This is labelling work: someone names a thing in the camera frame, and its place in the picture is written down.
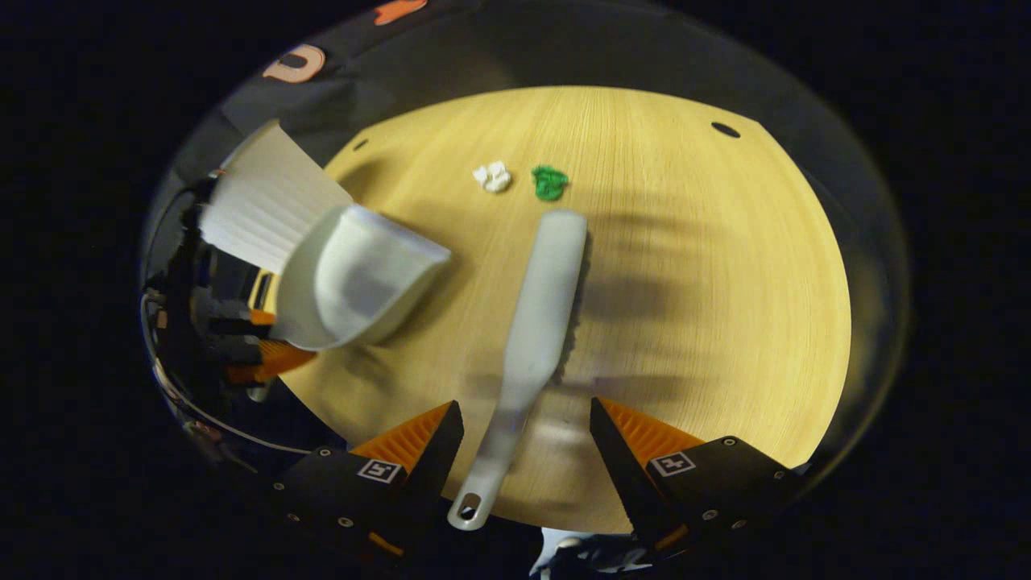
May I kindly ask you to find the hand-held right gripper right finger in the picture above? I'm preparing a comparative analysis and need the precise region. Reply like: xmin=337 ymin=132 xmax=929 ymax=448
xmin=590 ymin=396 xmax=806 ymax=558

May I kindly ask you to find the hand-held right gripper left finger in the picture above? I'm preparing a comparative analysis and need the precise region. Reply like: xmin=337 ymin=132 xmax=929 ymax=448
xmin=270 ymin=400 xmax=466 ymax=565

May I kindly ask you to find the white dustpan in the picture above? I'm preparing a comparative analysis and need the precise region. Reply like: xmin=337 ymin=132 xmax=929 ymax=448
xmin=270 ymin=204 xmax=452 ymax=351

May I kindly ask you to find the white ribbed garbage bin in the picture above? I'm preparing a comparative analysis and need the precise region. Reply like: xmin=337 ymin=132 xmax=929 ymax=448
xmin=199 ymin=119 xmax=355 ymax=275

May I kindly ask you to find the small white broom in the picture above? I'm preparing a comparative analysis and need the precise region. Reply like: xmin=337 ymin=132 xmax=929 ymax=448
xmin=447 ymin=209 xmax=589 ymax=532

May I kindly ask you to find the white paper scrap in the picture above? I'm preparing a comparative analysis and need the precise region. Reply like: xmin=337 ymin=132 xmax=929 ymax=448
xmin=472 ymin=161 xmax=512 ymax=193

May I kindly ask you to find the green paper scrap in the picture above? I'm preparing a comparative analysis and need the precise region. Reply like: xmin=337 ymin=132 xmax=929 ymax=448
xmin=532 ymin=165 xmax=569 ymax=201

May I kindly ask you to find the white cable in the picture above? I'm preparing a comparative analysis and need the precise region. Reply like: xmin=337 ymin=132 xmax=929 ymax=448
xmin=143 ymin=290 xmax=311 ymax=457

